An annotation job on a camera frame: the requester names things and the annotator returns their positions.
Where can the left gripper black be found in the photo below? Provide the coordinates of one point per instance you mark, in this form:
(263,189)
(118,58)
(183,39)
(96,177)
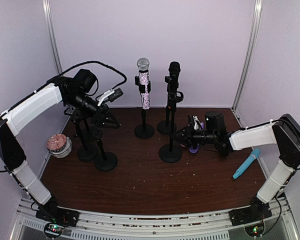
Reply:
(100,115)

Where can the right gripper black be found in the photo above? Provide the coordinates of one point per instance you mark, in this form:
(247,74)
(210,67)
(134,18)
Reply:
(187,137)

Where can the purple microphone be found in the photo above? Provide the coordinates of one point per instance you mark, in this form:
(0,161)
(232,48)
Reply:
(194,150)

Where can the black stand of purple microphone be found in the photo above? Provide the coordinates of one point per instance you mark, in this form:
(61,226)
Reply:
(168,153)

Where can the black stand of blue microphone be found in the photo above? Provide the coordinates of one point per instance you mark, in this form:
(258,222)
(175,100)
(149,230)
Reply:
(87,151)

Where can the black stand of rhinestone microphone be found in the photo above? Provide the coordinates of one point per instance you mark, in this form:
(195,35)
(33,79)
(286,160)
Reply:
(143,130)

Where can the rhinestone silver microphone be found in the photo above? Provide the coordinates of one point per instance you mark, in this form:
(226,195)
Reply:
(143,82)

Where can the blue microphone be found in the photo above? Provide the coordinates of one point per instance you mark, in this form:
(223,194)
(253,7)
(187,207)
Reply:
(255,153)

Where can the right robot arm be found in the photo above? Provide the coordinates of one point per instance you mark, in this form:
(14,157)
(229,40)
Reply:
(283,132)

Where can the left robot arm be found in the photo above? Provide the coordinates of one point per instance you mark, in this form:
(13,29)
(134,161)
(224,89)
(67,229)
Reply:
(71,91)

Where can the black stand of orange-ring microphone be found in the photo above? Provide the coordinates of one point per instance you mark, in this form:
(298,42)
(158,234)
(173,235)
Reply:
(164,127)

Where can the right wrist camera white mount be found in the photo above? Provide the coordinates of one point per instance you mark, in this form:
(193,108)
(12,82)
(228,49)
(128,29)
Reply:
(195,123)

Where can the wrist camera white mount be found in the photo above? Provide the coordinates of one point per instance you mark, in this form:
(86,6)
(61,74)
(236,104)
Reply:
(195,123)
(109,96)

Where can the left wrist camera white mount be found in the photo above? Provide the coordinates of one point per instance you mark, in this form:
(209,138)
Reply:
(109,96)

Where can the front aluminium rail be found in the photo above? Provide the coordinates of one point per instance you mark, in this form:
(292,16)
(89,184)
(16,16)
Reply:
(211,225)

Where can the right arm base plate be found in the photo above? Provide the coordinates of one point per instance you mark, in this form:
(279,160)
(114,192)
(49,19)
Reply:
(245,215)

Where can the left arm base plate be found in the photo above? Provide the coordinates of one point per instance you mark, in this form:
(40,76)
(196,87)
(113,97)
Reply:
(64,217)

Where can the left aluminium corner post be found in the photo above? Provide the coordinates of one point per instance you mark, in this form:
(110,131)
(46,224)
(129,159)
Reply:
(51,35)

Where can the aluminium corner post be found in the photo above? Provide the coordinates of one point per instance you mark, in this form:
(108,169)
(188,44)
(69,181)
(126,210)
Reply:
(51,35)
(254,30)

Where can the right aluminium corner post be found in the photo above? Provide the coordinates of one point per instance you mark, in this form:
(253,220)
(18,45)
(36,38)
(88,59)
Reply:
(254,30)

